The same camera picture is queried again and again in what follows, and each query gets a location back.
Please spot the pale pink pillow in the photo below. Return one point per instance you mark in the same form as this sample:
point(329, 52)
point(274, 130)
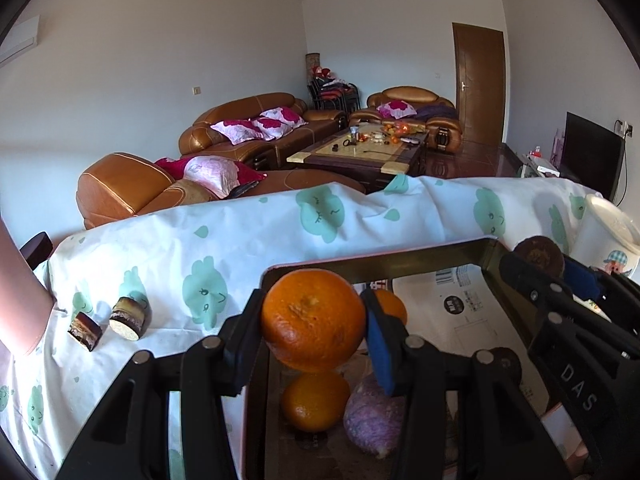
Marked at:
point(210, 175)

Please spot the brown wooden door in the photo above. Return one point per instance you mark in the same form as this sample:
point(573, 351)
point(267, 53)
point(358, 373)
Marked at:
point(477, 85)

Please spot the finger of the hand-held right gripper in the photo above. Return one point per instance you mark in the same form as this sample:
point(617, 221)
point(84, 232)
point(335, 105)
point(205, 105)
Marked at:
point(582, 280)
point(530, 285)

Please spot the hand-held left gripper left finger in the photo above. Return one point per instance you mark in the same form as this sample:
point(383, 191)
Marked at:
point(245, 340)

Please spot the white red floral pillow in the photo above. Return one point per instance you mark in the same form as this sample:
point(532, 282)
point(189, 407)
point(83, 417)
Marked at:
point(237, 131)
point(396, 108)
point(272, 126)
point(289, 115)

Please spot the white low cabinet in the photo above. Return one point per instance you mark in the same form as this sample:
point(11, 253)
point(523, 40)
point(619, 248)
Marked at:
point(532, 164)

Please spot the printed paper leaflet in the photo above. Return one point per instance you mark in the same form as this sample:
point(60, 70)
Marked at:
point(465, 320)

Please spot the tall brown floor vase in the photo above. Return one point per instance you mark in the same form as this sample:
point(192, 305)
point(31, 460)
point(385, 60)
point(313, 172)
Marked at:
point(312, 65)

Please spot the dark wooden chair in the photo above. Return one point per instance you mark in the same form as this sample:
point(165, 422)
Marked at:
point(37, 250)

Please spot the small orange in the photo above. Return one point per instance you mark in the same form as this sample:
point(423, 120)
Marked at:
point(395, 305)

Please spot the brown leather three-seat sofa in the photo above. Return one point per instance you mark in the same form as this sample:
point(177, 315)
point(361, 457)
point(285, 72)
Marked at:
point(225, 110)

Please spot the large orange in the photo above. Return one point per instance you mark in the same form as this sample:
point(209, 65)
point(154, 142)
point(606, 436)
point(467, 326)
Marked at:
point(312, 320)

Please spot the chocolate donut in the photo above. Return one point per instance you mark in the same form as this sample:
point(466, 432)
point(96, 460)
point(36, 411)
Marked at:
point(537, 252)

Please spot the white air conditioner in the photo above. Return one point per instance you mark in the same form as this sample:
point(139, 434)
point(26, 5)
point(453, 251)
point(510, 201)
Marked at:
point(17, 40)

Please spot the round layered cake piece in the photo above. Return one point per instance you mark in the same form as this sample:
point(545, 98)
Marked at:
point(131, 317)

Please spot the dark wooden coffee table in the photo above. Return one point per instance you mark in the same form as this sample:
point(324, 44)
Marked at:
point(345, 152)

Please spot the black television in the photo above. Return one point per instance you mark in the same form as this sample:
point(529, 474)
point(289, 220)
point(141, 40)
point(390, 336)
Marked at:
point(590, 155)

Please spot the pile of small oranges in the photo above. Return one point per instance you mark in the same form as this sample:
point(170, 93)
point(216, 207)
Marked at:
point(395, 129)

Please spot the small layered chocolate cake piece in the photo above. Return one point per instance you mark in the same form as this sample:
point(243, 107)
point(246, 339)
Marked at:
point(86, 332)

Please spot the medium orange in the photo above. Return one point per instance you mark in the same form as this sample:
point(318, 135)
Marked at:
point(315, 402)

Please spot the wall power outlet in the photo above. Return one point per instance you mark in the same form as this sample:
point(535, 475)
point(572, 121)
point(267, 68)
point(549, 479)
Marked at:
point(626, 128)

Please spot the white cartoon mug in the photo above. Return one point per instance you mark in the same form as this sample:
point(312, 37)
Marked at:
point(592, 250)

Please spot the stack of dark chairs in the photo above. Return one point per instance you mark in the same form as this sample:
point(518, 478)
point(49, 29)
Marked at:
point(332, 95)

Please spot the purple blanket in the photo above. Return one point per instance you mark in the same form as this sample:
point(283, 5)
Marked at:
point(435, 111)

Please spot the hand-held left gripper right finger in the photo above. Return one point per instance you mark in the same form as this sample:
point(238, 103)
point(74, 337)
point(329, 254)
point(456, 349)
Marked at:
point(385, 350)

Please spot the brown leather armchair with blanket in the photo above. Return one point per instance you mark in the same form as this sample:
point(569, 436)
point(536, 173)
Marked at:
point(405, 95)

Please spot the red cushion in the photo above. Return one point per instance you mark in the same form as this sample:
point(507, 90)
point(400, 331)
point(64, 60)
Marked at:
point(170, 166)

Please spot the white green printed tablecloth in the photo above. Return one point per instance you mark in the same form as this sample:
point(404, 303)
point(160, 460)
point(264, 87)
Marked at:
point(200, 240)

